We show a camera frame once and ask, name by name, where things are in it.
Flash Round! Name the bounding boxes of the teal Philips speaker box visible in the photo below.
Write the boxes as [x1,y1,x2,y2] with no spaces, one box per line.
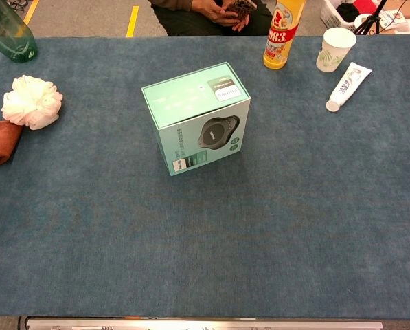
[141,61,252,177]

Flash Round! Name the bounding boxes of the blue felt table cover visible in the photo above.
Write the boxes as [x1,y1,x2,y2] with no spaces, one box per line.
[0,34,410,318]

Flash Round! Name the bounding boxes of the yellow juice bottle red label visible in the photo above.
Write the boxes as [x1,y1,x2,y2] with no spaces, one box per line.
[263,0,307,71]

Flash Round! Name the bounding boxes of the seated person in dark clothes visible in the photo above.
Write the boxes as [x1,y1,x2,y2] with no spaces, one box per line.
[148,0,277,37]

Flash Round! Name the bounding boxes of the patterned smartphone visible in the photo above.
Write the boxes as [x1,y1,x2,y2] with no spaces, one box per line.
[225,0,258,19]

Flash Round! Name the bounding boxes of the white toothpaste tube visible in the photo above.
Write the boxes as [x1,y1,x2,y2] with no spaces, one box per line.
[325,61,373,113]

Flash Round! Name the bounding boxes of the white paper cup leaf print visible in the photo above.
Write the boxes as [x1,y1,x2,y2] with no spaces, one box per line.
[316,27,358,74]

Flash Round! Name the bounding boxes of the white plastic basket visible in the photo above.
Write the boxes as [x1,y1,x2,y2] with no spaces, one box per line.
[319,0,370,31]

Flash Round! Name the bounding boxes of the black tripod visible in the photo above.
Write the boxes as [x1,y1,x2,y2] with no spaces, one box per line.
[354,0,390,35]

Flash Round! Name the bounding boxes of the green glass bottle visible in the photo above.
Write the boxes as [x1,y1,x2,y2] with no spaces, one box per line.
[0,0,39,65]

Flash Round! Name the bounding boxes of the aluminium frame rail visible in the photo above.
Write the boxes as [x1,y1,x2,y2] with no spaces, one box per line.
[25,317,384,330]

